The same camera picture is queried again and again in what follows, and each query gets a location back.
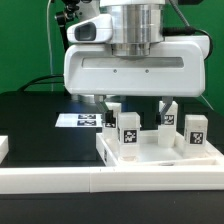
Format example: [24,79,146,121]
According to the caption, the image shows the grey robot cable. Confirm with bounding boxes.
[46,0,55,92]

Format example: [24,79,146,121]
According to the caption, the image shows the white square tabletop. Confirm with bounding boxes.
[96,130,224,167]

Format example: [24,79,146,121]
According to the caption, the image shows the white left fence piece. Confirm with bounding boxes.
[0,136,9,164]

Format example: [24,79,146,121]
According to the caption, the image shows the black base cables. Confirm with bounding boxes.
[17,73,66,93]

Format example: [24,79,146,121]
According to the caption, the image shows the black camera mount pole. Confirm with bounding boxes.
[55,0,80,51]

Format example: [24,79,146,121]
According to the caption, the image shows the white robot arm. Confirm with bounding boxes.
[64,0,212,123]

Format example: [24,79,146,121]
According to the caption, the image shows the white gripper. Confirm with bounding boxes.
[64,36,210,124]

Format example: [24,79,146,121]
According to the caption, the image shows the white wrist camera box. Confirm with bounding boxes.
[67,14,113,43]

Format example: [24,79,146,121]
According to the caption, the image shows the white tag marker sheet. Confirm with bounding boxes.
[55,113,102,128]

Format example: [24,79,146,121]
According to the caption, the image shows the white front fence wall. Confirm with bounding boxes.
[0,166,224,194]

